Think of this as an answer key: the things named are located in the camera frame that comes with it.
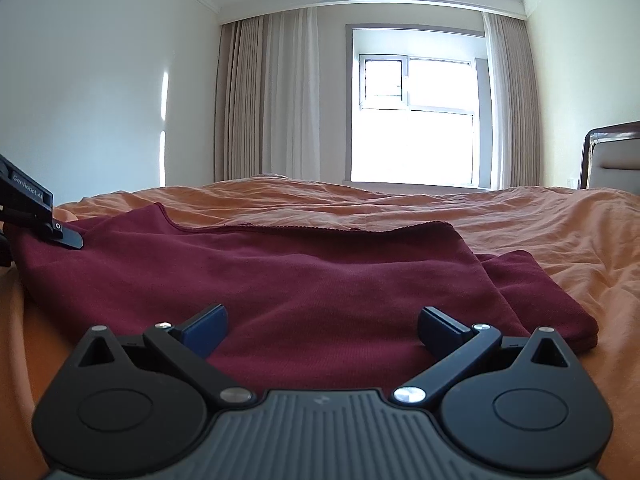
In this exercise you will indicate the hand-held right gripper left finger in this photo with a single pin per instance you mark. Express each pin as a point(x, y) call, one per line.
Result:
point(205, 331)

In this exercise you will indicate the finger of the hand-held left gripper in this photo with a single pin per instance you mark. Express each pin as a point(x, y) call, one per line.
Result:
point(65, 237)

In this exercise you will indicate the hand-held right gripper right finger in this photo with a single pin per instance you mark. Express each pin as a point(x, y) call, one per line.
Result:
point(439, 331)

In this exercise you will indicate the maroon long-sleeve sweater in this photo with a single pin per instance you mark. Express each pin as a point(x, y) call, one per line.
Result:
point(310, 300)

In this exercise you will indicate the orange duvet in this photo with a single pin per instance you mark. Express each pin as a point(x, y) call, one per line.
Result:
point(525, 230)

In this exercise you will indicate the grey-framed window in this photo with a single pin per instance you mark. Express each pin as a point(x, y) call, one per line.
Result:
point(415, 110)

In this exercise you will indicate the narrow beige curtain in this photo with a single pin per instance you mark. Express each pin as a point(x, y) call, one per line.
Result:
point(512, 105)

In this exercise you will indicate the wide beige curtain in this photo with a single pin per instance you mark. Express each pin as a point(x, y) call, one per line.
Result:
point(265, 100)

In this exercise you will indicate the dark wooden padded headboard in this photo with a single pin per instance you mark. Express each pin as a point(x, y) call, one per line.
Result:
point(615, 155)

